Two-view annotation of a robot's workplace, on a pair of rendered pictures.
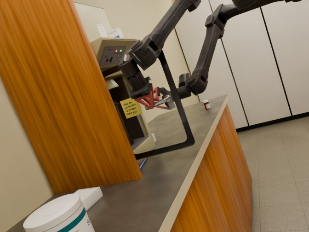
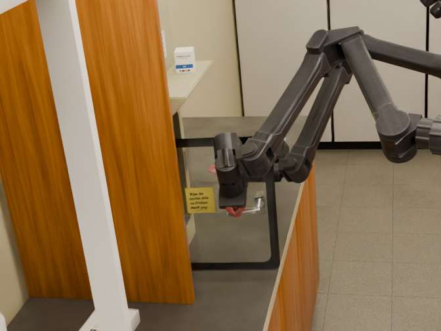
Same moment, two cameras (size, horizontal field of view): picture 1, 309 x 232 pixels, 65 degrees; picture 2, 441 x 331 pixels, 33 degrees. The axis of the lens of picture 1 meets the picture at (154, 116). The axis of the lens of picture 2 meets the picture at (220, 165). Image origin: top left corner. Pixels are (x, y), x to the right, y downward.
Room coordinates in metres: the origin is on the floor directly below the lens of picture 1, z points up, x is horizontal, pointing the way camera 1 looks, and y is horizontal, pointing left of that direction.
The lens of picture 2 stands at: (-0.78, 0.37, 2.11)
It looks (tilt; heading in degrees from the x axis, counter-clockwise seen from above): 24 degrees down; 349
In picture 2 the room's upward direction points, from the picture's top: 6 degrees counter-clockwise
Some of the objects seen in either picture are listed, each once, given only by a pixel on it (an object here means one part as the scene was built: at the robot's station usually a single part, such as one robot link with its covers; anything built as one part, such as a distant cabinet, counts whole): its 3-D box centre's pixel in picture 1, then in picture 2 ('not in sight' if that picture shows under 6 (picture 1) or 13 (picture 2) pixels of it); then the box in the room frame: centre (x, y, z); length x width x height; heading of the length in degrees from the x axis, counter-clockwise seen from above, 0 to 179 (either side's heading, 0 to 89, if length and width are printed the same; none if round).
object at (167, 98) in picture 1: (157, 102); (245, 208); (0.93, -0.03, 1.20); 0.10 x 0.05 x 0.03; 69
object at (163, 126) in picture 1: (144, 108); (219, 206); (0.98, 0.03, 1.19); 0.30 x 0.01 x 0.40; 69
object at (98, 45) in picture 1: (115, 53); (182, 95); (1.15, 0.07, 1.46); 0.32 x 0.12 x 0.10; 154
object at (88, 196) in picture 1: (76, 204); (106, 331); (0.86, 0.38, 0.96); 0.16 x 0.12 x 0.04; 149
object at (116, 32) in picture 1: (116, 36); (184, 60); (1.21, 0.04, 1.54); 0.05 x 0.05 x 0.06; 72
